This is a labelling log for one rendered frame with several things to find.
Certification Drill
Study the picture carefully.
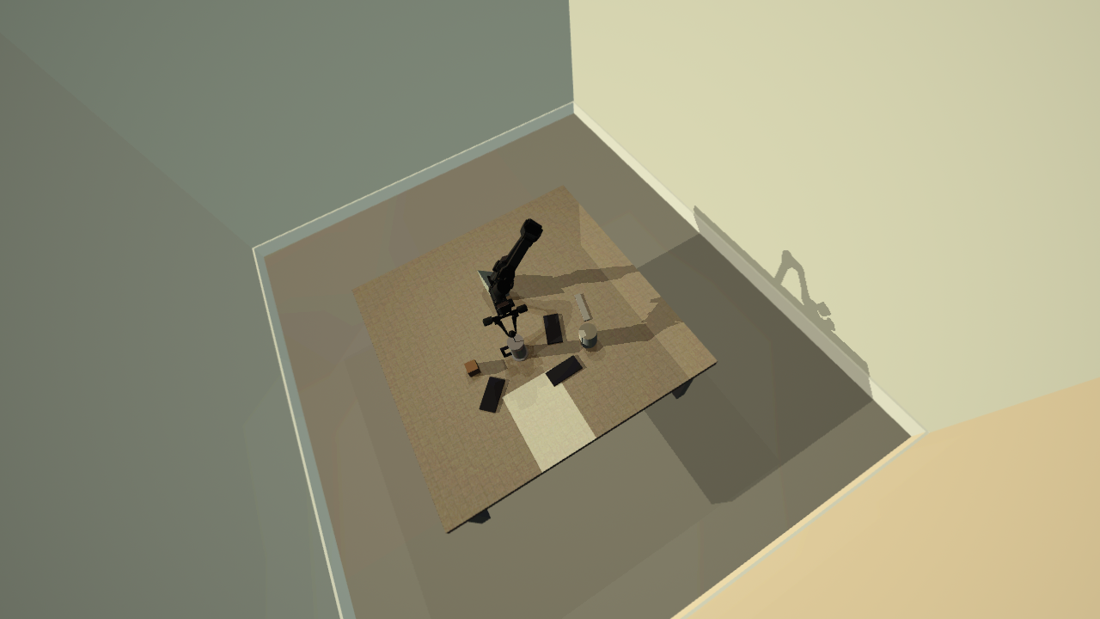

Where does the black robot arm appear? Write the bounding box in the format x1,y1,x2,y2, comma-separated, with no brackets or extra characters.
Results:
487,218,543,316

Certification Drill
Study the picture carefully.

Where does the glass french press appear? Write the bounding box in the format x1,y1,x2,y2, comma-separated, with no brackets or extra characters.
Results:
501,330,529,361

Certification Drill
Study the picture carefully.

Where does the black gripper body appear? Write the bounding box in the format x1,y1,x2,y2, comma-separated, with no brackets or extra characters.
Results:
483,297,528,327

